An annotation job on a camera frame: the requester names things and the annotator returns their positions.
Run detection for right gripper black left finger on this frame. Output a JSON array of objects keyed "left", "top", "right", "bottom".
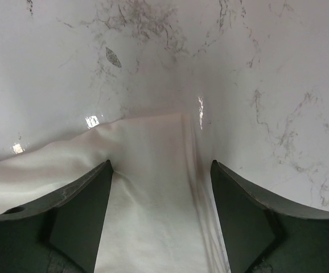
[{"left": 0, "top": 160, "right": 113, "bottom": 272}]

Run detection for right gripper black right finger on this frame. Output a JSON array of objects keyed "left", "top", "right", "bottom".
[{"left": 211, "top": 161, "right": 329, "bottom": 272}]

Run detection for white t-shirt red print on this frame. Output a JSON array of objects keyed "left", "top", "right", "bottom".
[{"left": 0, "top": 114, "right": 227, "bottom": 272}]

